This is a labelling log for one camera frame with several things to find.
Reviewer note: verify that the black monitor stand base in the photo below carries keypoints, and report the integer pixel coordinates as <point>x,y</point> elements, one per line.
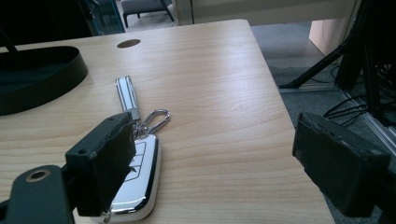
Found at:
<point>34,77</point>

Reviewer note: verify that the wooden table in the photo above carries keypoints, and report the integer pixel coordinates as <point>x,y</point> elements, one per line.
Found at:
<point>218,109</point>

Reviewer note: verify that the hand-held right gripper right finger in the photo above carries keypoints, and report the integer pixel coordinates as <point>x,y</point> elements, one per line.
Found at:
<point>339,165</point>

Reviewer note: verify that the grey chair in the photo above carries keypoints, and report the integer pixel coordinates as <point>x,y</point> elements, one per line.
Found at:
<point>146,7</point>

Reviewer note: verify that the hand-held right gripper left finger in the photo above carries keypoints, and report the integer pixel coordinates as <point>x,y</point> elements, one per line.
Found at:
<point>99,161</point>

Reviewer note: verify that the black metal stand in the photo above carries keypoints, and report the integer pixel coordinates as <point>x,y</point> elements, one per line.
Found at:
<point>355,53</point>

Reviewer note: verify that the white car key fob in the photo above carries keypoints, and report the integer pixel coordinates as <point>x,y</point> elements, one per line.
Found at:
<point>140,183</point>

